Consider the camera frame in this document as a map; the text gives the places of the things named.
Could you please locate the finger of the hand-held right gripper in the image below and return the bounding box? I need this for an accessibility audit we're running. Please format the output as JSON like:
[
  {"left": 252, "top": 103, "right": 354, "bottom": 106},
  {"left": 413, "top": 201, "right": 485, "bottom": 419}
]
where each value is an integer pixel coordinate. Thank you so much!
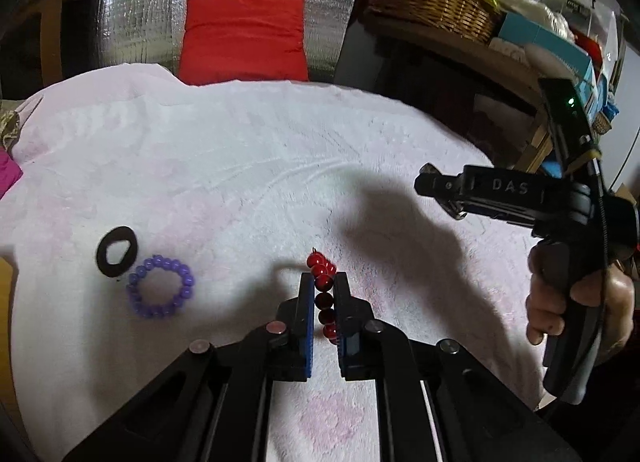
[{"left": 414, "top": 163, "right": 468, "bottom": 220}]

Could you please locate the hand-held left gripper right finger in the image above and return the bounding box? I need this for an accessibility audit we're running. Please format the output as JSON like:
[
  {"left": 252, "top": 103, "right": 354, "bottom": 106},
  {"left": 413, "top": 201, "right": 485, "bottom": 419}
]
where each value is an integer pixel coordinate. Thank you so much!
[{"left": 332, "top": 272, "right": 583, "bottom": 462}]

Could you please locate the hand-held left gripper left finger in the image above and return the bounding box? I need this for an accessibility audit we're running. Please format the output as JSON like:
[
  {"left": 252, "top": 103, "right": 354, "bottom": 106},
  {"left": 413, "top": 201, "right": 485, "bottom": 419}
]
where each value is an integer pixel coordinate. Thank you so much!
[{"left": 65, "top": 272, "right": 317, "bottom": 462}]

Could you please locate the red bead bracelet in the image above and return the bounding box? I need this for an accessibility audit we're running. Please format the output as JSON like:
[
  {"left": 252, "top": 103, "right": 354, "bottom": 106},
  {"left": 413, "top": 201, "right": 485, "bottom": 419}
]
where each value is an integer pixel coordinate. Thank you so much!
[{"left": 306, "top": 251, "right": 341, "bottom": 343}]

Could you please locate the person's right hand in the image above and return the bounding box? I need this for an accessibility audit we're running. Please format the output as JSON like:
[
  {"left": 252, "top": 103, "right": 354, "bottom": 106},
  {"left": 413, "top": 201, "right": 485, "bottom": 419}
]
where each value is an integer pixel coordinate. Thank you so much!
[{"left": 525, "top": 242, "right": 636, "bottom": 373}]

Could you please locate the wooden shelf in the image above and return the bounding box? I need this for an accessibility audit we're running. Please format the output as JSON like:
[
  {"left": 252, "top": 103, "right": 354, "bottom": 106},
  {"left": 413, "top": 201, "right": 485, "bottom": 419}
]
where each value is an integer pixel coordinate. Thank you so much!
[{"left": 362, "top": 7, "right": 556, "bottom": 178}]

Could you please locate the white pink plush blanket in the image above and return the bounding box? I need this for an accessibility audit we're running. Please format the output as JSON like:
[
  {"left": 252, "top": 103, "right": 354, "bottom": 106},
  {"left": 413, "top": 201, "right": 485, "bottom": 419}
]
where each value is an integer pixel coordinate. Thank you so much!
[{"left": 0, "top": 62, "right": 556, "bottom": 462}]

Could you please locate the teal cardboard box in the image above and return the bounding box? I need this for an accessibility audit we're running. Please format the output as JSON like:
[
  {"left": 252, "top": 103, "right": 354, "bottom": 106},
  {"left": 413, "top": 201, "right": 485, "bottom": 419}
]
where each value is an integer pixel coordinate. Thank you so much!
[{"left": 497, "top": 9, "right": 598, "bottom": 118}]

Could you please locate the wicker basket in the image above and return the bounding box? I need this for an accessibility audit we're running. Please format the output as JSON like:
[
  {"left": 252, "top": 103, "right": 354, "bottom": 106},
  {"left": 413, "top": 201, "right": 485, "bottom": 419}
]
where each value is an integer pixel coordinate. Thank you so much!
[{"left": 367, "top": 0, "right": 503, "bottom": 45}]

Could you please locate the red cushion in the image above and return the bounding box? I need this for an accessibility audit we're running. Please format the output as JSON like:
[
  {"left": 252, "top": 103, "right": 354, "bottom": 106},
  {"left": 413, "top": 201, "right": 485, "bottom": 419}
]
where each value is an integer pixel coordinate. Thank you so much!
[{"left": 178, "top": 0, "right": 310, "bottom": 87}]

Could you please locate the magenta cloth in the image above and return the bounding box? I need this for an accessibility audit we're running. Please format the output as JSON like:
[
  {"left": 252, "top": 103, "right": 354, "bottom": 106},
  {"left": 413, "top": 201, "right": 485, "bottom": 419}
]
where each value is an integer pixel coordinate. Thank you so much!
[{"left": 0, "top": 149, "right": 24, "bottom": 200}]

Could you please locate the silver insulation sheet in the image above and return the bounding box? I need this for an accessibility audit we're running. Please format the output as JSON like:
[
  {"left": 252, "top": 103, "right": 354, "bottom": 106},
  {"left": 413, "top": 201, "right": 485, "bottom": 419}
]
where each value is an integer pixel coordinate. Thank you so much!
[{"left": 92, "top": 0, "right": 373, "bottom": 83}]

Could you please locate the gold patterned cloth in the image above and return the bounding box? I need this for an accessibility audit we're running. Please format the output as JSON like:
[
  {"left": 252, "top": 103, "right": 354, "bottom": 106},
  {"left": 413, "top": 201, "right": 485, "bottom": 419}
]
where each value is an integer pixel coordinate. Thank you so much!
[{"left": 0, "top": 109, "right": 33, "bottom": 153}]

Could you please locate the purple bead bracelet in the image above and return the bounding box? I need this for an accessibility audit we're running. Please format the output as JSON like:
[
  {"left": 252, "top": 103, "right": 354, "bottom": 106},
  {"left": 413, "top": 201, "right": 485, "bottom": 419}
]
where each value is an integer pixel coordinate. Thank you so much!
[{"left": 126, "top": 254, "right": 195, "bottom": 319}]

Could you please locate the black hair tie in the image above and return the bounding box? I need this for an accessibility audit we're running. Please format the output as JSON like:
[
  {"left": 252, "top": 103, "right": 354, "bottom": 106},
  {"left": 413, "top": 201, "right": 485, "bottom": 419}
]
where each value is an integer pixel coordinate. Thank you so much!
[{"left": 96, "top": 226, "right": 138, "bottom": 278}]

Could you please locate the wooden chair frame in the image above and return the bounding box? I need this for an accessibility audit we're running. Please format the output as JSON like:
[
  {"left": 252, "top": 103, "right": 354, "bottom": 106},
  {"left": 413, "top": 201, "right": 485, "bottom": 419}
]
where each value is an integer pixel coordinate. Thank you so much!
[{"left": 0, "top": 0, "right": 101, "bottom": 93}]

